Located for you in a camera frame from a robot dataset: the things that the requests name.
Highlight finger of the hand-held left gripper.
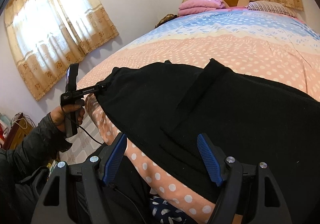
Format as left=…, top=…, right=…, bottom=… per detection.
left=96, top=83, right=112, bottom=95

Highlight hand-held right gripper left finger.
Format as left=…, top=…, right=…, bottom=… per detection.
left=35, top=132, right=128, bottom=224

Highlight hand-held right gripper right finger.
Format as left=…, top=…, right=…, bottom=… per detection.
left=197, top=133, right=293, bottom=224

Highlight black pants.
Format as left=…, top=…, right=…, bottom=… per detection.
left=96, top=58, right=320, bottom=205

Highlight person's left forearm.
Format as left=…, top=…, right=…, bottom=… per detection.
left=0, top=113, right=72, bottom=189

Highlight person's left hand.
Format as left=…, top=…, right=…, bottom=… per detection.
left=51, top=100, right=86, bottom=132

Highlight wooden cabinet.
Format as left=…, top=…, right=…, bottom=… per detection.
left=2, top=112, right=35, bottom=151

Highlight blue white spotted cloth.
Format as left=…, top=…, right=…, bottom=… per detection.
left=149, top=196, right=193, bottom=224

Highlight polka dot bedspread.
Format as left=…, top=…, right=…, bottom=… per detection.
left=76, top=5, right=320, bottom=224

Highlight pink pillow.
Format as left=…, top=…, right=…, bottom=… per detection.
left=178, top=0, right=227, bottom=17

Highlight striped pillow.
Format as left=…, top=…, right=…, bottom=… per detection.
left=247, top=1, right=298, bottom=18

